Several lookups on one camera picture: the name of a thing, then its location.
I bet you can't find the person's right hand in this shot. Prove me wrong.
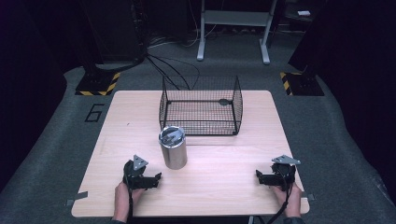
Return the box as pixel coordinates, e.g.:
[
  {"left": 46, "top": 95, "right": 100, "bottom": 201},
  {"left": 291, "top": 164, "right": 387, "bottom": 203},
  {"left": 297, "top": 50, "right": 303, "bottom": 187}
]
[{"left": 273, "top": 182, "right": 304, "bottom": 218}]

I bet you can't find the bundle of black floor cables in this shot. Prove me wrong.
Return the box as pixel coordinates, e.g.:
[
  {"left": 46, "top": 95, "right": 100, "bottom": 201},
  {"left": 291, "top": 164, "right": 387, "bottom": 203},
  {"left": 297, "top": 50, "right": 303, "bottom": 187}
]
[{"left": 145, "top": 53, "right": 201, "bottom": 91}]

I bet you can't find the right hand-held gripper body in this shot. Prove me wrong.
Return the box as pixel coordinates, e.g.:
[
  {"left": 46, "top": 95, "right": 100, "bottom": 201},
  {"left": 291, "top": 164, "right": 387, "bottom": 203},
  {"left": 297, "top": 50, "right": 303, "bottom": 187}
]
[{"left": 271, "top": 154, "right": 302, "bottom": 191}]

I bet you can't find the black equipment cabinet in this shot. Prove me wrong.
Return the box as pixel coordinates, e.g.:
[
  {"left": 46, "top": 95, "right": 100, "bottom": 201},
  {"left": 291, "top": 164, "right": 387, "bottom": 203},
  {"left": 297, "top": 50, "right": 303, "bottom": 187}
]
[{"left": 78, "top": 0, "right": 149, "bottom": 74}]

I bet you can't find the wooden table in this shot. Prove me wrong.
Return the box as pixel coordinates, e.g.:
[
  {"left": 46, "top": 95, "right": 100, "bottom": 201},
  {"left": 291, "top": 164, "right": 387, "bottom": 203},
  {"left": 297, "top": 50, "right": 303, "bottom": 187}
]
[{"left": 70, "top": 90, "right": 311, "bottom": 218}]

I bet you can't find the black tape floor numeral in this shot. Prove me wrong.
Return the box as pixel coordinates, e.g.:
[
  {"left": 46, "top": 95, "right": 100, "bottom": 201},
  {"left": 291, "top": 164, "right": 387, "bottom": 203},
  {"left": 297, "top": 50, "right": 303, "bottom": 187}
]
[{"left": 84, "top": 103, "right": 106, "bottom": 123}]

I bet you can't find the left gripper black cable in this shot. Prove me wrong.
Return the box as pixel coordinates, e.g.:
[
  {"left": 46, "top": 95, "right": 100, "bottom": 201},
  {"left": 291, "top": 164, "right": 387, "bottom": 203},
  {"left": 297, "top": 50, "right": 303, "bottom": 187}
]
[{"left": 123, "top": 175, "right": 134, "bottom": 224}]

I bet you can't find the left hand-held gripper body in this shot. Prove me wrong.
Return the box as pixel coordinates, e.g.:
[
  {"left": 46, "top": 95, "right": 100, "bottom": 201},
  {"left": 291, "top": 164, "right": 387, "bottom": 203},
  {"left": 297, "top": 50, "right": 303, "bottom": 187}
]
[{"left": 122, "top": 154, "right": 149, "bottom": 190}]

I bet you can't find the black wire mesh basket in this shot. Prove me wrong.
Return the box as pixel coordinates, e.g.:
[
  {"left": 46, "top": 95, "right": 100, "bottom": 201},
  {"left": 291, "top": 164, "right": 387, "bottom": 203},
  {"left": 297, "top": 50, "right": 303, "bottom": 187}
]
[{"left": 158, "top": 75, "right": 244, "bottom": 137}]

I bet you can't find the stainless steel tumbler with lid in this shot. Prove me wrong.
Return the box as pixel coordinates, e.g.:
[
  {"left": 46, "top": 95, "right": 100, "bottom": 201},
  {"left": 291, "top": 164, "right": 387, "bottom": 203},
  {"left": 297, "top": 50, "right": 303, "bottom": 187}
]
[{"left": 158, "top": 125, "right": 189, "bottom": 171}]

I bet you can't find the white metal desk frame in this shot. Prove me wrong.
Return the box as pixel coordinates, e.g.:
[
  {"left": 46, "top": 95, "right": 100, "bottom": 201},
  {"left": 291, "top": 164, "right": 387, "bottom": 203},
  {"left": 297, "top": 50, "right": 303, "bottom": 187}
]
[{"left": 196, "top": 0, "right": 278, "bottom": 65}]

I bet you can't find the black base with hazard stripes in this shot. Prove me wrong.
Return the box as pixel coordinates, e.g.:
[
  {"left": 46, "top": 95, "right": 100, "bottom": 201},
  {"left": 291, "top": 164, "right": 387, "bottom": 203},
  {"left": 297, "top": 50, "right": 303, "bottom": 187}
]
[
  {"left": 278, "top": 71, "right": 325, "bottom": 97},
  {"left": 75, "top": 71, "right": 121, "bottom": 97}
]

